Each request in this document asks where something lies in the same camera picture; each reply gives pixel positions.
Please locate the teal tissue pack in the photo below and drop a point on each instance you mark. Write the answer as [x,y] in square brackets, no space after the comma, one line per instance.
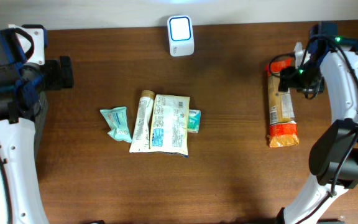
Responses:
[194,120]

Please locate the cream tube brown cap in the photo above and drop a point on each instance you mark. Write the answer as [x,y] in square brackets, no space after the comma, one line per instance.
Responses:
[141,136]

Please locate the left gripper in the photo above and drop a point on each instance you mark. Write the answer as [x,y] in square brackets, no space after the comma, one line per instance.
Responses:
[56,80]

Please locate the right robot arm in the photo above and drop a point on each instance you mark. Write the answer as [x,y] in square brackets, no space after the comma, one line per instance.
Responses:
[328,62]

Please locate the yellow snack bag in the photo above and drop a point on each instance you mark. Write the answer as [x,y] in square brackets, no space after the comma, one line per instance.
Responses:
[169,127]

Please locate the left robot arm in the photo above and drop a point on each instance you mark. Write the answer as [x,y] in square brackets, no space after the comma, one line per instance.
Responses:
[25,78]

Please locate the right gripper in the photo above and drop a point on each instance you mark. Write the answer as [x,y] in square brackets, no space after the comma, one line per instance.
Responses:
[285,81]

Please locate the spaghetti pack orange ends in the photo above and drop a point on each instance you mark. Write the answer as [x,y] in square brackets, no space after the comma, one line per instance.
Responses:
[283,130]

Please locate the white barcode scanner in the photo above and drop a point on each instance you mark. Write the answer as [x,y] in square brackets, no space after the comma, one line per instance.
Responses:
[180,36]

